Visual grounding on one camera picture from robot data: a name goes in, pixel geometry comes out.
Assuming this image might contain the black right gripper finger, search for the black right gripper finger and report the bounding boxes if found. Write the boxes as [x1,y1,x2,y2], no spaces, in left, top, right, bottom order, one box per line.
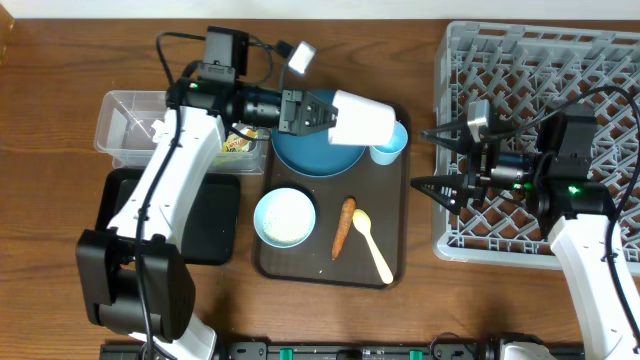
[420,121,473,153]
[410,174,473,215]

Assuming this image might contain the grey dishwasher rack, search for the grey dishwasher rack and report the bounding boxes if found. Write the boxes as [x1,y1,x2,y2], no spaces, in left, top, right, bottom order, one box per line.
[432,21,639,277]

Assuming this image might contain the dark blue plate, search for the dark blue plate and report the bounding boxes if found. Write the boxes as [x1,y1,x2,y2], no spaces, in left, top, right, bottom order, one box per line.
[270,88,367,179]

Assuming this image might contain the yellow snack wrapper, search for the yellow snack wrapper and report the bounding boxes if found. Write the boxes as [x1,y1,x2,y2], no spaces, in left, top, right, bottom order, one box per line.
[222,127,259,153]

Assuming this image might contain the orange carrot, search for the orange carrot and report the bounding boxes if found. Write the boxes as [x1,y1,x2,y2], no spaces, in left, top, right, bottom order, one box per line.
[331,197,356,260]

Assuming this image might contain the pink white cup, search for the pink white cup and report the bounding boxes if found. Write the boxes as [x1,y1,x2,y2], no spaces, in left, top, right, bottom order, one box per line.
[328,90,396,146]

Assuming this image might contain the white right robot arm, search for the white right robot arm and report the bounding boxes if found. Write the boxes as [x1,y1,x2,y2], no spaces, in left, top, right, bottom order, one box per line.
[410,101,639,359]

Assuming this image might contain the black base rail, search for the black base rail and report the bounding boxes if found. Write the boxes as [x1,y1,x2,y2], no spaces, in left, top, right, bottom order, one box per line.
[99,333,586,360]

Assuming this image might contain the black plastic bin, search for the black plastic bin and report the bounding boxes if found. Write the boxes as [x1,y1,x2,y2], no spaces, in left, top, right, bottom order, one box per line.
[95,168,240,266]

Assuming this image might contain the light blue bowl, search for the light blue bowl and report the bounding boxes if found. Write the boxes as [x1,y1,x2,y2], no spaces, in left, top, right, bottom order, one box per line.
[253,187,316,249]

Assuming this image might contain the light blue cup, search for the light blue cup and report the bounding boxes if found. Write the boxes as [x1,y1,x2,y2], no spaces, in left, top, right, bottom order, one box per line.
[369,122,409,166]

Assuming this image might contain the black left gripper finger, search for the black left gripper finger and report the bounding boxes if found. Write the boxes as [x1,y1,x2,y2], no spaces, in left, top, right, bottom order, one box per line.
[304,118,337,136]
[302,91,338,118]

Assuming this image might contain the clear plastic bin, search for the clear plastic bin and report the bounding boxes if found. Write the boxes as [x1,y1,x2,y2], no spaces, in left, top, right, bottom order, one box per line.
[94,90,266,175]

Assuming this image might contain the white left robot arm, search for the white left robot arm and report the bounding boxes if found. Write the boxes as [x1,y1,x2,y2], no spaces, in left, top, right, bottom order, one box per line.
[76,26,338,359]

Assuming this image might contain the cream plastic spoon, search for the cream plastic spoon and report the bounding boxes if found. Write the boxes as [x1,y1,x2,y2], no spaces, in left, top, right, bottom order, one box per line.
[352,209,394,285]

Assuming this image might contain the dark brown serving tray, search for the dark brown serving tray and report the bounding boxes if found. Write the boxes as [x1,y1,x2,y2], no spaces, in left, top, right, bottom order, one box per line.
[252,99,413,290]

